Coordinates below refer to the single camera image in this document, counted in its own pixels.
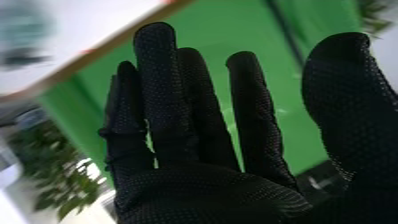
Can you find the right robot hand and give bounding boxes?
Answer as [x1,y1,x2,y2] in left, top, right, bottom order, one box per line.
[97,21,398,224]

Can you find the green leafy plant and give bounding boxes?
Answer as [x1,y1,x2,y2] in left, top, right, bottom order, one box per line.
[6,121,111,223]

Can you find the white sheet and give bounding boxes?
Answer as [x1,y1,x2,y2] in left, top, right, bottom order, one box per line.
[0,0,179,98]

